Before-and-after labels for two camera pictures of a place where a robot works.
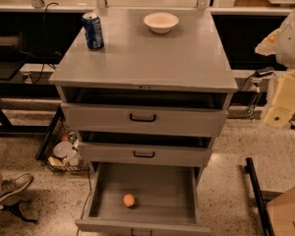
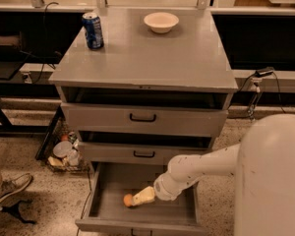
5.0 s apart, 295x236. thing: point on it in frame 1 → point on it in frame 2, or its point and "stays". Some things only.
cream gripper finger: x=289 y=94 → x=165 y=186
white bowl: x=160 y=22 stays
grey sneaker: x=9 y=187 stays
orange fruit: x=128 y=200 stays
